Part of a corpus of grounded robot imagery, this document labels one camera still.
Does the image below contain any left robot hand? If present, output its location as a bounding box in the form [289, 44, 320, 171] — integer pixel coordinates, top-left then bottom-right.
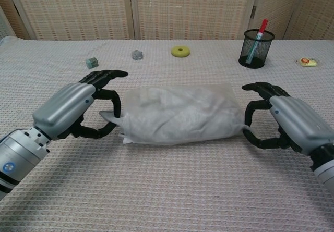
[32, 69, 129, 141]

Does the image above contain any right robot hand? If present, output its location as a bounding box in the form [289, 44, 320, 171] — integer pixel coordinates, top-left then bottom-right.
[241, 82, 334, 156]

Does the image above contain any transparent plastic bag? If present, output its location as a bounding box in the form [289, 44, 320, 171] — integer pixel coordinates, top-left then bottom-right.
[99, 82, 248, 146]

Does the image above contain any black mesh pen holder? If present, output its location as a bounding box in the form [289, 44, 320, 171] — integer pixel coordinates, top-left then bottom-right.
[238, 29, 276, 69]

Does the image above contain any red capped marker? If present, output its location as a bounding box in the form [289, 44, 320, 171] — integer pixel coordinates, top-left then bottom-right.
[246, 19, 269, 64]

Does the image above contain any woven tablecloth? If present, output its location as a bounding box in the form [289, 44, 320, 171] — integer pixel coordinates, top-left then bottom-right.
[0, 35, 334, 232]

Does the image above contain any yellow tape roll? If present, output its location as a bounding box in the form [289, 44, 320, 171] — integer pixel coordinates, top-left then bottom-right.
[171, 46, 191, 58]

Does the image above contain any woven folding screen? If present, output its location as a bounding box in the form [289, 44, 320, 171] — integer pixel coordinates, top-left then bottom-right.
[0, 0, 334, 41]

